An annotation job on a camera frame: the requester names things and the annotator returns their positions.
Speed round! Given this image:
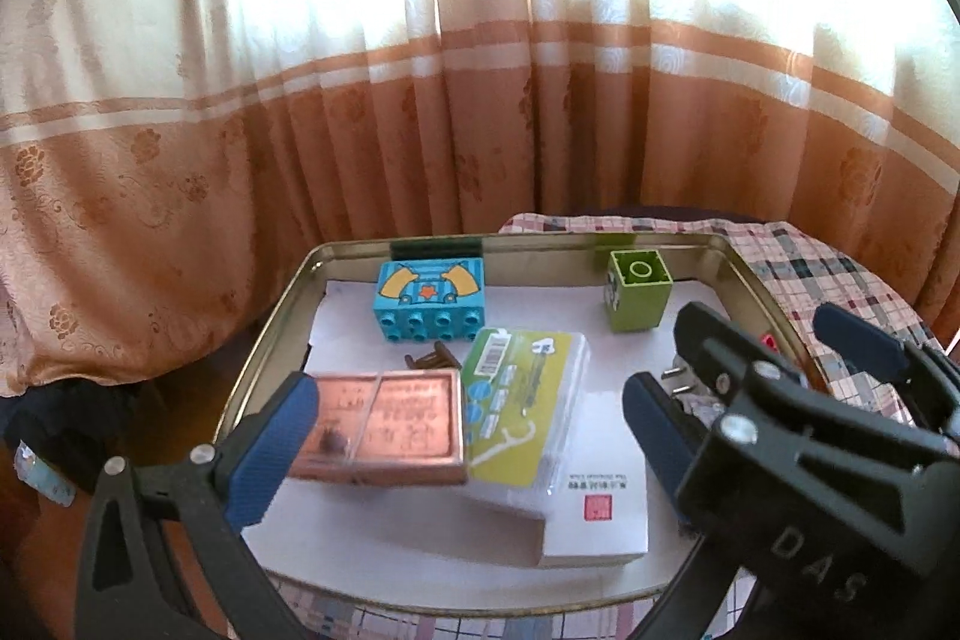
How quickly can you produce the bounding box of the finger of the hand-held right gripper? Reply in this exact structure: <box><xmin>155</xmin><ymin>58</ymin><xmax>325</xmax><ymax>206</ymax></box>
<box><xmin>815</xmin><ymin>302</ymin><xmax>960</xmax><ymax>442</ymax></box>
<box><xmin>673</xmin><ymin>301</ymin><xmax>826</xmax><ymax>457</ymax></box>

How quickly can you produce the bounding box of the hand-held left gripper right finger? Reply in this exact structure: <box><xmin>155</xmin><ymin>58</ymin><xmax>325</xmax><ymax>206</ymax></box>
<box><xmin>625</xmin><ymin>374</ymin><xmax>758</xmax><ymax>640</ymax></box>

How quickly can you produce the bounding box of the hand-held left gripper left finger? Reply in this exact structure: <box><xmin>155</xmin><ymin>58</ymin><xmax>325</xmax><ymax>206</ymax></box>
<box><xmin>75</xmin><ymin>372</ymin><xmax>320</xmax><ymax>640</ymax></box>

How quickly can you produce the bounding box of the white charger plug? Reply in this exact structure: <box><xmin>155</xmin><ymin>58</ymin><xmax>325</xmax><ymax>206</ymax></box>
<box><xmin>660</xmin><ymin>362</ymin><xmax>728</xmax><ymax>437</ymax></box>

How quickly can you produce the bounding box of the green toy brick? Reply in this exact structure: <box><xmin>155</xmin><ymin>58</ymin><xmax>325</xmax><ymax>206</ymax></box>
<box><xmin>604</xmin><ymin>248</ymin><xmax>674</xmax><ymax>333</ymax></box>

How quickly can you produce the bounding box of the white cardboard box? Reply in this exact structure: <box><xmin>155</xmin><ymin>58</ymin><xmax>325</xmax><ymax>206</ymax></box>
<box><xmin>465</xmin><ymin>340</ymin><xmax>650</xmax><ymax>570</ymax></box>

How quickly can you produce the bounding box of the copper rectangular tin box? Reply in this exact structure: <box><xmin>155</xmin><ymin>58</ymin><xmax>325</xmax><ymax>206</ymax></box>
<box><xmin>289</xmin><ymin>368</ymin><xmax>472</xmax><ymax>487</ymax></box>

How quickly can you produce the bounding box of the gold metal tin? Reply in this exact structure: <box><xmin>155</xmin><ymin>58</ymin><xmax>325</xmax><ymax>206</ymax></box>
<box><xmin>216</xmin><ymin>233</ymin><xmax>815</xmax><ymax>611</ymax></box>

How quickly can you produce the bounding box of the green-white plastic packet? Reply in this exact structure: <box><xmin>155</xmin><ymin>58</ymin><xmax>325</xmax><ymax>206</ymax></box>
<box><xmin>457</xmin><ymin>326</ymin><xmax>593</xmax><ymax>498</ymax></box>

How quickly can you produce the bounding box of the blue toy brick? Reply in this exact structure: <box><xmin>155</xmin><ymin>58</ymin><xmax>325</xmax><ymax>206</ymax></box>
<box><xmin>373</xmin><ymin>257</ymin><xmax>487</xmax><ymax>345</ymax></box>

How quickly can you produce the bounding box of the plaid tablecloth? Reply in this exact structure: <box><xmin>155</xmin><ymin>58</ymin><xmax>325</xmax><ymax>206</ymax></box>
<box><xmin>277</xmin><ymin>212</ymin><xmax>960</xmax><ymax>640</ymax></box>

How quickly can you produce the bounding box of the small brown clip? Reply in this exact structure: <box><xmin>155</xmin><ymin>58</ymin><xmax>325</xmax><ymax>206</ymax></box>
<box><xmin>403</xmin><ymin>344</ymin><xmax>458</xmax><ymax>372</ymax></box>

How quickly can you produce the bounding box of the light blue patterned packet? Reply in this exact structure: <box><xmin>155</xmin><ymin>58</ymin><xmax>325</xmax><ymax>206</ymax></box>
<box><xmin>13</xmin><ymin>441</ymin><xmax>76</xmax><ymax>506</ymax></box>

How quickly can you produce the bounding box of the orange and cream curtain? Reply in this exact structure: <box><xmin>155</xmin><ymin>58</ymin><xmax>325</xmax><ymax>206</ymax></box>
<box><xmin>0</xmin><ymin>0</ymin><xmax>960</xmax><ymax>401</ymax></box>

